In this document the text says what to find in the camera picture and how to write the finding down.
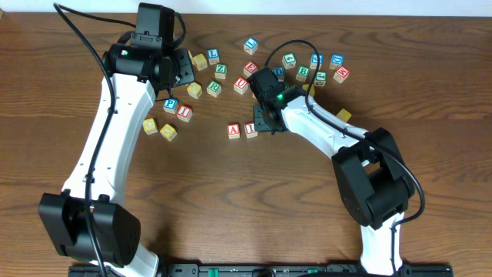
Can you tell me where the yellow S block ladybug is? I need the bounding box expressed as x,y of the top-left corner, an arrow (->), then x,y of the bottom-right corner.
192,53 -> 208,71

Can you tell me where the blue D block middle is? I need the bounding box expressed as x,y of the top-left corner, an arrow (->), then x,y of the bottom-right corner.
272,66 -> 285,81

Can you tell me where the yellow O block upper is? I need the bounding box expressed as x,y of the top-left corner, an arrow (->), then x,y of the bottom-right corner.
187,82 -> 203,99

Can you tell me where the blue d block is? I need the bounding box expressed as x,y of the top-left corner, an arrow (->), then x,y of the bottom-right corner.
272,66 -> 285,81
329,54 -> 344,70

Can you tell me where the blue D block right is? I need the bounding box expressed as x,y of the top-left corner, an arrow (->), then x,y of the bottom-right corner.
329,54 -> 344,70

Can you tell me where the red A block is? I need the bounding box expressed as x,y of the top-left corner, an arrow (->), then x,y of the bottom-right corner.
228,123 -> 241,139

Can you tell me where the yellow o block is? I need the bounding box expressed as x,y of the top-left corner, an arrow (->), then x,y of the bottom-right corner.
187,82 -> 203,99
159,124 -> 178,142

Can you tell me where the blue L block top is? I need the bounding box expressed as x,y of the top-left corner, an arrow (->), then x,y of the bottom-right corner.
244,37 -> 258,55

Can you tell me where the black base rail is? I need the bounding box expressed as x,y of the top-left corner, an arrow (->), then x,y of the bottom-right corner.
68,261 -> 454,277

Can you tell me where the yellow O block lower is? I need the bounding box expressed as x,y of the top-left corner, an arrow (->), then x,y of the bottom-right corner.
159,124 -> 178,142

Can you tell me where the red E block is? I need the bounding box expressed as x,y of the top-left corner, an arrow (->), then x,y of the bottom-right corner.
243,61 -> 258,78

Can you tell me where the yellow C block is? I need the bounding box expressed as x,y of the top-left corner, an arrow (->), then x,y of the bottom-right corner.
142,118 -> 158,135

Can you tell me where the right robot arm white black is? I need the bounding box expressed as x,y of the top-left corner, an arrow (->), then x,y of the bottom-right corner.
247,67 -> 415,275

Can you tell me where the green Z block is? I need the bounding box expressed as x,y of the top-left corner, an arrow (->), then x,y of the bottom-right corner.
214,63 -> 228,79

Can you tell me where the green B block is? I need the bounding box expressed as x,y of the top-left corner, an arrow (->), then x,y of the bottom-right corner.
295,65 -> 311,82

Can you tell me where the green R block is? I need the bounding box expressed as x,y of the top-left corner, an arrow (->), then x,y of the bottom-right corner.
207,80 -> 222,98

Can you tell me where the blue l block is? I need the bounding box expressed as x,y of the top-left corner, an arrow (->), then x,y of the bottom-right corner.
207,48 -> 220,65
244,37 -> 258,55

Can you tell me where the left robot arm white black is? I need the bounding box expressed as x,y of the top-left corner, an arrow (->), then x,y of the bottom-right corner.
38,3 -> 194,276

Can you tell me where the yellow block far right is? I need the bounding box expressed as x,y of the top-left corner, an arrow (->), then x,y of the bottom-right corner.
336,108 -> 352,122

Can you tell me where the blue L block left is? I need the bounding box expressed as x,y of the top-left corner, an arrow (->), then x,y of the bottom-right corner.
207,48 -> 220,65

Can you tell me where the red i block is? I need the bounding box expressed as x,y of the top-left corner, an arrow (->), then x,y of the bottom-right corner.
244,122 -> 258,139
176,105 -> 193,122

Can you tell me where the red U block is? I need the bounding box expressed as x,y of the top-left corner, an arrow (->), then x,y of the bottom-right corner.
233,77 -> 249,95

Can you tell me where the green 4 block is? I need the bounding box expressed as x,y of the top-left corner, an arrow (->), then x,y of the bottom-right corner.
282,52 -> 297,69

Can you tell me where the blue P block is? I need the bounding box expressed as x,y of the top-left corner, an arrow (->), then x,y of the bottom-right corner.
163,98 -> 179,114

